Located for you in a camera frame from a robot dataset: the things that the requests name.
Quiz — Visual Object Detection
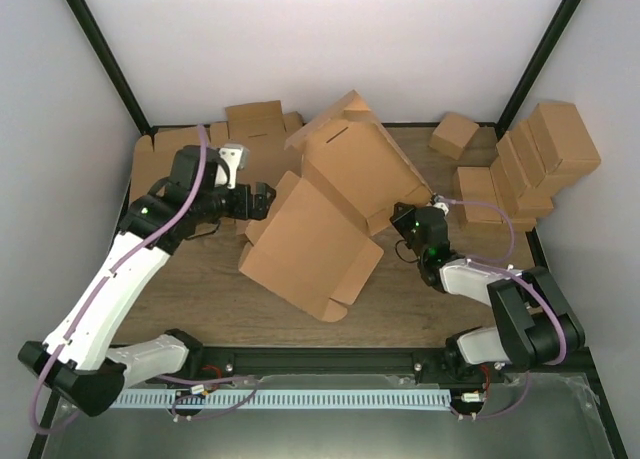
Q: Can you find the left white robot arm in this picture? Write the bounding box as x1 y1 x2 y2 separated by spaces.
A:
18 144 276 417

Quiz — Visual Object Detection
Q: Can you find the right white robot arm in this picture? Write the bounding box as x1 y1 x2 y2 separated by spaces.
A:
390 196 586 382

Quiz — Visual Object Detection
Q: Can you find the folded box on table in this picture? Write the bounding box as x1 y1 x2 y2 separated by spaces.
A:
453 167 503 233

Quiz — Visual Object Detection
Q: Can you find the small folded cardboard box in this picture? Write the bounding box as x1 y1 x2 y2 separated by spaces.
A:
428 112 480 160

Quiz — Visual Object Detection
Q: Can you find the large folded cardboard box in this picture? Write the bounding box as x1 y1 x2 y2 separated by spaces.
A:
528 102 601 179

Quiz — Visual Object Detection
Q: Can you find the stack of flat cardboard blanks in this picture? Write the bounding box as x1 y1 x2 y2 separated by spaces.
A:
128 100 306 238

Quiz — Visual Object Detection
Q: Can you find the row of folded boxes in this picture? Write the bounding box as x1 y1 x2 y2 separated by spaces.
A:
490 132 554 230

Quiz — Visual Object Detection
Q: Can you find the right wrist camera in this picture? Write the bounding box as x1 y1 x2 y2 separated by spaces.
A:
430 194 449 216

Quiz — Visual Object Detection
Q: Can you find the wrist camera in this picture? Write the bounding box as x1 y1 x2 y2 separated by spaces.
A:
430 194 449 216
215 143 250 189

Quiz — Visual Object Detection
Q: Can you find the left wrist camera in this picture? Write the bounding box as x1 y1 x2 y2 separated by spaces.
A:
215 143 250 189

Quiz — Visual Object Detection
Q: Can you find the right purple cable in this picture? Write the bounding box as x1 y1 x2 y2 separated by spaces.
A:
439 196 571 423

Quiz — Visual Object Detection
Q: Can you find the left black frame post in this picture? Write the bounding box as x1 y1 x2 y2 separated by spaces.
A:
65 0 152 135

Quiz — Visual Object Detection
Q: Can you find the black frame post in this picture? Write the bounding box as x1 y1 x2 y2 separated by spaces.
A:
495 0 582 138
65 0 152 135

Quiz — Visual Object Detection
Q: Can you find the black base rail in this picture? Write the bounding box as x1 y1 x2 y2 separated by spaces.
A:
189 346 591 385

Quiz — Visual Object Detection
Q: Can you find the light blue slotted cable duct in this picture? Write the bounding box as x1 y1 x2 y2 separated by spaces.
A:
111 389 451 412

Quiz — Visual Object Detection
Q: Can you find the right black frame post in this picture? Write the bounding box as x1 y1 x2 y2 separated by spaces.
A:
495 0 582 138

